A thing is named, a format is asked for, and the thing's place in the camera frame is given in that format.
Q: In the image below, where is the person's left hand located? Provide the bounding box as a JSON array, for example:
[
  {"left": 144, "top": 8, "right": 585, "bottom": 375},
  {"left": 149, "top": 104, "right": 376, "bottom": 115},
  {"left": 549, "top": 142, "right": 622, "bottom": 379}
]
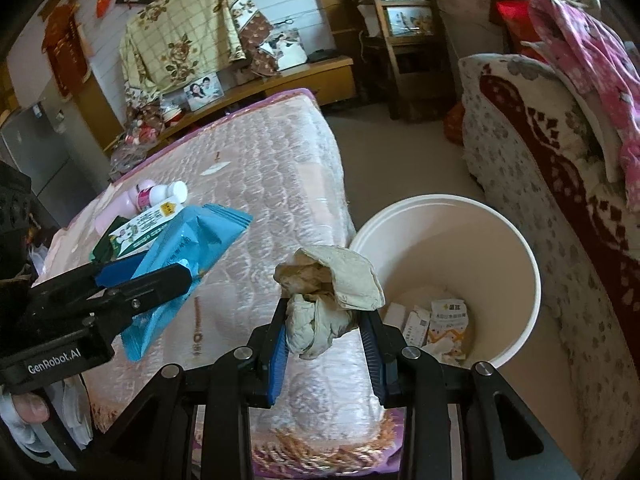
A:
[{"left": 0, "top": 391, "right": 51, "bottom": 428}]

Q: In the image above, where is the red cloth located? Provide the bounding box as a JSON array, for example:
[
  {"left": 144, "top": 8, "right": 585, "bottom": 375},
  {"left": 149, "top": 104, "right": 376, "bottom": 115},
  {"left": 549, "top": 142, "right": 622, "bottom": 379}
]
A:
[{"left": 497, "top": 0, "right": 531, "bottom": 56}]

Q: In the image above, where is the blue snack packet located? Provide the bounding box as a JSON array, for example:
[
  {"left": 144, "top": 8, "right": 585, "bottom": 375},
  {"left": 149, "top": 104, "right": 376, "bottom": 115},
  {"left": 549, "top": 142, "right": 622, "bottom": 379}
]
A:
[{"left": 122, "top": 204, "right": 253, "bottom": 361}]

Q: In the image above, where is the orange red bag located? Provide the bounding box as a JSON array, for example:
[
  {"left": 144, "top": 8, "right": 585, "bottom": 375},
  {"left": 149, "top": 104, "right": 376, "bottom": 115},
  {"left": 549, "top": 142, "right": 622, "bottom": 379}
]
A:
[{"left": 442, "top": 102, "right": 468, "bottom": 146}]

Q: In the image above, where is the orange and white plastic packet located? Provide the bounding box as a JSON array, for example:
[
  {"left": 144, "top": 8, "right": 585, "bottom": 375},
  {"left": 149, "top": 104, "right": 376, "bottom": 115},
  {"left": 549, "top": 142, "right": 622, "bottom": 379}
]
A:
[{"left": 425, "top": 299, "right": 468, "bottom": 347}]

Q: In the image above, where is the green and white carton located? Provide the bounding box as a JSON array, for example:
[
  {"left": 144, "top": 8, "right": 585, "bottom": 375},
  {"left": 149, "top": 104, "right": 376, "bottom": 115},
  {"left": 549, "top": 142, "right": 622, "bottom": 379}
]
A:
[{"left": 107, "top": 199, "right": 186, "bottom": 261}]

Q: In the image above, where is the colourful clutter pile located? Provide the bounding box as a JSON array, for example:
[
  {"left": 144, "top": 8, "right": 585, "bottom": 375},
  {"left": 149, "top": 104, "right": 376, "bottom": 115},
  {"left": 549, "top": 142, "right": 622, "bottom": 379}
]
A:
[{"left": 110, "top": 105, "right": 181, "bottom": 176}]

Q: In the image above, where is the white bottle with magenta label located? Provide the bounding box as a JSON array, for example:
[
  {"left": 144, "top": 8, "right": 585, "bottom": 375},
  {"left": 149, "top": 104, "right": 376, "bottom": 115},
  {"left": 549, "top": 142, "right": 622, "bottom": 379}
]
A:
[{"left": 134, "top": 180, "right": 188, "bottom": 211}]

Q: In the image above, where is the white plastic bucket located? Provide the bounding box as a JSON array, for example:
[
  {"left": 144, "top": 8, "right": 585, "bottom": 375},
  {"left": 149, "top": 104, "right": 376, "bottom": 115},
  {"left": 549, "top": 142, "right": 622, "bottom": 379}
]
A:
[{"left": 347, "top": 196, "right": 542, "bottom": 368}]

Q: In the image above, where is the grey refrigerator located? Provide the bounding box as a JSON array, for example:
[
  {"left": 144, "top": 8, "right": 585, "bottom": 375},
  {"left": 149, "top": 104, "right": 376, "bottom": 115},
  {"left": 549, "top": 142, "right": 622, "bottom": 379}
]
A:
[{"left": 0, "top": 105, "right": 81, "bottom": 226}]

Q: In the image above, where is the small white paper box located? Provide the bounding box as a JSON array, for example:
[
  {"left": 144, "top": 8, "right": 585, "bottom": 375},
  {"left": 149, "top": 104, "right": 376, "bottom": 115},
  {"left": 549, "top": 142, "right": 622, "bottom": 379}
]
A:
[{"left": 382, "top": 302, "right": 432, "bottom": 346}]

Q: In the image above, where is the framed couple photo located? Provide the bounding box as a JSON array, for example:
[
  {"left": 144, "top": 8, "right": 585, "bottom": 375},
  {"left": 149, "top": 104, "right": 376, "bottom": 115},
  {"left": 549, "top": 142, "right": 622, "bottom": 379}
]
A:
[{"left": 184, "top": 72, "right": 224, "bottom": 111}]

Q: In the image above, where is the framed picture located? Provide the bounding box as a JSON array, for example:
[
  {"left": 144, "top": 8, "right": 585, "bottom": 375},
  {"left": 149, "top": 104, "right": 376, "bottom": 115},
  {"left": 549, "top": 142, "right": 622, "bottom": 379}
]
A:
[{"left": 385, "top": 2, "right": 435, "bottom": 38}]

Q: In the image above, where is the yellow floral cloth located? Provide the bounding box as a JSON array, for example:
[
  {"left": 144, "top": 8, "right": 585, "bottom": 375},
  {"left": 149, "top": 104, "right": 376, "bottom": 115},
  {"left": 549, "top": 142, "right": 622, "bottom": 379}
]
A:
[{"left": 120, "top": 0, "right": 261, "bottom": 96}]

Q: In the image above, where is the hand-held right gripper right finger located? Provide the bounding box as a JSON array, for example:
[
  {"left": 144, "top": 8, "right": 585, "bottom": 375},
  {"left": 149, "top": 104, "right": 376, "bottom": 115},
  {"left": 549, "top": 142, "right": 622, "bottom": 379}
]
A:
[{"left": 357, "top": 310, "right": 583, "bottom": 480}]

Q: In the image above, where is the sofa with floral cover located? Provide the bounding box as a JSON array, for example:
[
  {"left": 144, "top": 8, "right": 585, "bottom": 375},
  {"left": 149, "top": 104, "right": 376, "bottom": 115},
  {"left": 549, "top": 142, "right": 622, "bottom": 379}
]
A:
[{"left": 459, "top": 52, "right": 640, "bottom": 480}]

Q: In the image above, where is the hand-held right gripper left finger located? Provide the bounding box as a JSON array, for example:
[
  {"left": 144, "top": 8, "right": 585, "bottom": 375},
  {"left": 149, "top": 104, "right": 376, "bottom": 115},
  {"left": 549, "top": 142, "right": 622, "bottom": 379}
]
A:
[{"left": 97, "top": 300, "right": 296, "bottom": 480}]

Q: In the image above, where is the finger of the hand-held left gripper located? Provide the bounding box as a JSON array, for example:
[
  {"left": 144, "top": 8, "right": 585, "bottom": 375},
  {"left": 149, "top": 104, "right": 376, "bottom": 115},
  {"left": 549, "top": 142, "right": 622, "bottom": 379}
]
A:
[
  {"left": 89, "top": 263, "right": 195, "bottom": 347},
  {"left": 30, "top": 254, "right": 147, "bottom": 321}
]

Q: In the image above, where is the beige paper wad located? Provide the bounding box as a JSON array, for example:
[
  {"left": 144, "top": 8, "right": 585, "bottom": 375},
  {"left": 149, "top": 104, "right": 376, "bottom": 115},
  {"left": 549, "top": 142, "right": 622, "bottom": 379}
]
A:
[{"left": 274, "top": 246, "right": 386, "bottom": 360}]

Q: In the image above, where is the unframed wedding photo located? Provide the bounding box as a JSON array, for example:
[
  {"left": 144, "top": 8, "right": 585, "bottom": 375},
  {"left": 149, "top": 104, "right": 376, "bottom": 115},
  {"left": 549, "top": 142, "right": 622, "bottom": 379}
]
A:
[{"left": 257, "top": 30, "right": 307, "bottom": 71}]

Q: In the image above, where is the pink thermos bottle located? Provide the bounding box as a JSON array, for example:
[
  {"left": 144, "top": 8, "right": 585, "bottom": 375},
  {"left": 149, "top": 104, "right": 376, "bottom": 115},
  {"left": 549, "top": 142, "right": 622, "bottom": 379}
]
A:
[{"left": 95, "top": 179, "right": 156, "bottom": 236}]

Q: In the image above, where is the pink floral garment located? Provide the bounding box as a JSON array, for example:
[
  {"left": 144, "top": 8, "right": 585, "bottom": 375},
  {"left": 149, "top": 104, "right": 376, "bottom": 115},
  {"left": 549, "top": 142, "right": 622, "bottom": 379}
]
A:
[{"left": 520, "top": 0, "right": 640, "bottom": 183}]

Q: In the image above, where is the red wall hanging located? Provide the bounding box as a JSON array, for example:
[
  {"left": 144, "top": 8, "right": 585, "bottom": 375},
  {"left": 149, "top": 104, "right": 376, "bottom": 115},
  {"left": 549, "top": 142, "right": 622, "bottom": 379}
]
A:
[{"left": 42, "top": 5, "right": 91, "bottom": 98}]

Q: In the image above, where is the brown floral cloth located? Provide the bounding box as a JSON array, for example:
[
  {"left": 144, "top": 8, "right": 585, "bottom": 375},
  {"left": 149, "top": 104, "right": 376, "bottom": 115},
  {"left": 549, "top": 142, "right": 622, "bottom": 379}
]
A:
[{"left": 239, "top": 10, "right": 281, "bottom": 77}]

